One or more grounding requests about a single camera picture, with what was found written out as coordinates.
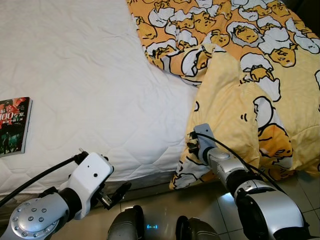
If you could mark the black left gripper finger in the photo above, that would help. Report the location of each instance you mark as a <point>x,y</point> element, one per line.
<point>121,191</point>

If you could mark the orange cartoon print blanket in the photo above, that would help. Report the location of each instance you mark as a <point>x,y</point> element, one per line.
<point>280,75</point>

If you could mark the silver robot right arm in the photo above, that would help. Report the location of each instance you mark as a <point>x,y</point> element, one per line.
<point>270,210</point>

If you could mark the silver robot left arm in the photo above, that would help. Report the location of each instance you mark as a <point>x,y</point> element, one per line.
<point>35,220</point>

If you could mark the grey robot right leg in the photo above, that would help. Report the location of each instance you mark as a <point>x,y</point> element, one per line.
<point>197,231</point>

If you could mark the dark cover paperback book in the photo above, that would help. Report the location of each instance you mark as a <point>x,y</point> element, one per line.
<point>15,125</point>

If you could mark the white quilted mattress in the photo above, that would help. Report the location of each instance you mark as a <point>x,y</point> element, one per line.
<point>90,75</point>

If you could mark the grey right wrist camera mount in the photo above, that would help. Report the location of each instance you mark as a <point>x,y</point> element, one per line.
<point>205,132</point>

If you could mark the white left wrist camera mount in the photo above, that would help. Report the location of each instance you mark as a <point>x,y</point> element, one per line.
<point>90,180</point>

